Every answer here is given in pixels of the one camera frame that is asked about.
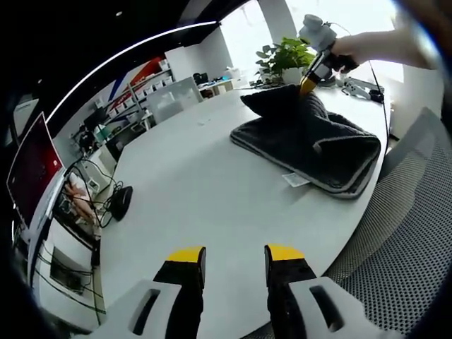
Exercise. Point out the black computer mouse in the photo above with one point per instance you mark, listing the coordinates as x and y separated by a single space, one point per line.
123 203

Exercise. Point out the shelf with white boxes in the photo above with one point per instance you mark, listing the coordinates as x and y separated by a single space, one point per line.
141 88

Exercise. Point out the monitor with red screen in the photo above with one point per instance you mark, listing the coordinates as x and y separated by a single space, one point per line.
33 169

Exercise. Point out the green potted plant white pot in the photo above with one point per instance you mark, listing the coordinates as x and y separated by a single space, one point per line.
287 56

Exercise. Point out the black computer monitor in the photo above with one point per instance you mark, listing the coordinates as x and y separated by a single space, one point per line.
200 78

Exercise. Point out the white mesh chair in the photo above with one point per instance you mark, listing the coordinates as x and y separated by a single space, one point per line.
174 100

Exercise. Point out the grey mesh office chair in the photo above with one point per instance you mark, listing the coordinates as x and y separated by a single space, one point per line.
409 219

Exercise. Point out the white game controller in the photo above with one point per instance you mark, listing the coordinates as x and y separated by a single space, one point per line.
356 88

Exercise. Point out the long ceiling light strip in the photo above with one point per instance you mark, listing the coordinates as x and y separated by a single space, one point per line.
116 60

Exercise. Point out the white monitor desk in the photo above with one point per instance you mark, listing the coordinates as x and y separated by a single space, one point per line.
67 282

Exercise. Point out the person's right hand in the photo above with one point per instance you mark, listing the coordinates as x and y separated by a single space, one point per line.
347 46

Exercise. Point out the grey towel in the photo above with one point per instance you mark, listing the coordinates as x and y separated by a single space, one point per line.
310 141

